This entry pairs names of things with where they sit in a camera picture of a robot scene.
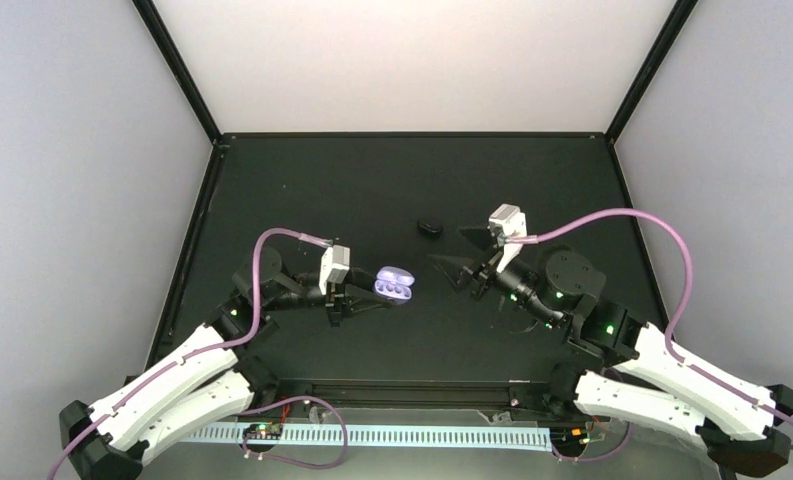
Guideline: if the lavender earbud charging case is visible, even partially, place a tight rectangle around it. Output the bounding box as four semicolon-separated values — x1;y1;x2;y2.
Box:
373;266;416;305

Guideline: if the black earbud charging case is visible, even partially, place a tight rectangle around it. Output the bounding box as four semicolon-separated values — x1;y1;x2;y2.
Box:
416;217;444;239

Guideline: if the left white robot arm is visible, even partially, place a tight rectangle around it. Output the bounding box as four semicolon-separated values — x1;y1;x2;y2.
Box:
59;246;415;479

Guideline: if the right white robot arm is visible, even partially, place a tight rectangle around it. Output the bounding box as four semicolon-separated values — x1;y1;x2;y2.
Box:
434;228;793;478

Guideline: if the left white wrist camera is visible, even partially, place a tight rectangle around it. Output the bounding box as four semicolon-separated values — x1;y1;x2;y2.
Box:
318;245;351;295

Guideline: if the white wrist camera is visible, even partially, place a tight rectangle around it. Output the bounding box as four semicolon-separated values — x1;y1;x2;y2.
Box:
488;204;528;273
318;245;351;295

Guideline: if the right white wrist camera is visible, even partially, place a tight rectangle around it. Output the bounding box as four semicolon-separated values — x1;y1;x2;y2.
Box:
488;204;528;273

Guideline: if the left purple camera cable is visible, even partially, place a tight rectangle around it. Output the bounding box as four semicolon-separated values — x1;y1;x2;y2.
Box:
46;227;334;480

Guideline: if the purple camera cable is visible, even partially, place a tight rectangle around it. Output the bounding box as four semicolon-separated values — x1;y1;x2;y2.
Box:
46;227;334;480
501;207;793;452

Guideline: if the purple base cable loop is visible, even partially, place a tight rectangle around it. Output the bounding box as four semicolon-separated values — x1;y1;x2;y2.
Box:
240;396;351;472

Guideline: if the black aluminium front rail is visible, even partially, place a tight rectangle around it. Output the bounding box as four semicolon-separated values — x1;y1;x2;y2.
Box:
256;378;581;413

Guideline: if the white slotted cable duct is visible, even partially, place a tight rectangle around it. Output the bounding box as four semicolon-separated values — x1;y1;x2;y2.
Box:
183;422;552;452

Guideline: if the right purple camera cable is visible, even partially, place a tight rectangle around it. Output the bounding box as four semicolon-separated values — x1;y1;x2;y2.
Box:
501;207;793;452

